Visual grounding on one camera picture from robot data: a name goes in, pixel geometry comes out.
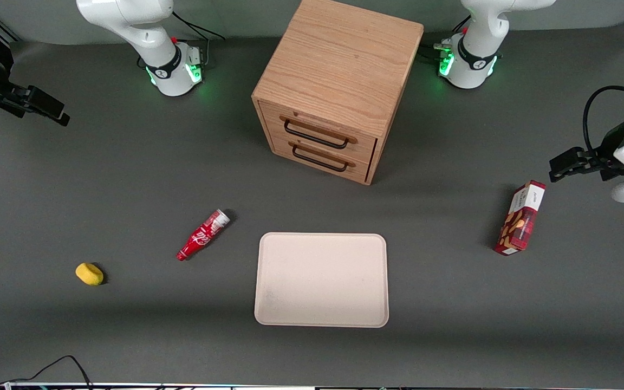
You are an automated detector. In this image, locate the red coke bottle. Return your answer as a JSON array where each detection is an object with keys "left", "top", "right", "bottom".
[{"left": 176, "top": 209, "right": 231, "bottom": 262}]

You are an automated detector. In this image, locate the beige plastic tray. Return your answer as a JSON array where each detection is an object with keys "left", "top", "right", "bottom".
[{"left": 254, "top": 232, "right": 389, "bottom": 328}]

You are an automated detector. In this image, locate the black metal drawer handle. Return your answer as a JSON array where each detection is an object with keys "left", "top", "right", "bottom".
[
  {"left": 291, "top": 145, "right": 349, "bottom": 173},
  {"left": 283, "top": 120, "right": 350, "bottom": 150}
]

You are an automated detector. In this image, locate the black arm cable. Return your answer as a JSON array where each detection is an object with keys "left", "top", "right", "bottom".
[{"left": 583, "top": 85, "right": 624, "bottom": 159}]

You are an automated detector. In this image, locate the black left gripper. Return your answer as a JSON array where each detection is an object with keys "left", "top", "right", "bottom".
[{"left": 549, "top": 118, "right": 624, "bottom": 183}]

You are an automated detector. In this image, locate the red snack box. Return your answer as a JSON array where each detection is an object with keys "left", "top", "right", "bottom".
[{"left": 494, "top": 180, "right": 547, "bottom": 256}]

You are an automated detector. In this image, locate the yellow sponge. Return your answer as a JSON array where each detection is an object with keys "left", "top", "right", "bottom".
[{"left": 75, "top": 263, "right": 105, "bottom": 287}]

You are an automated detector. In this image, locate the black base cable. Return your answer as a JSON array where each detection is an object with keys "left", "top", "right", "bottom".
[
  {"left": 419, "top": 15, "right": 471, "bottom": 61},
  {"left": 171, "top": 11, "right": 226, "bottom": 70}
]

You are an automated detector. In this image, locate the wooden drawer cabinet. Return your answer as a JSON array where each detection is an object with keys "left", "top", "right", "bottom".
[{"left": 251, "top": 0, "right": 425, "bottom": 186}]

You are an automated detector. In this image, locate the black table cable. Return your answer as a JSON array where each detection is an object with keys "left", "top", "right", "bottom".
[{"left": 0, "top": 355, "right": 94, "bottom": 390}]

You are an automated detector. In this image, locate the wooden drawer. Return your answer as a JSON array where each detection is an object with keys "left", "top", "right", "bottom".
[
  {"left": 271, "top": 135, "right": 373, "bottom": 183},
  {"left": 259, "top": 102, "right": 379, "bottom": 163}
]

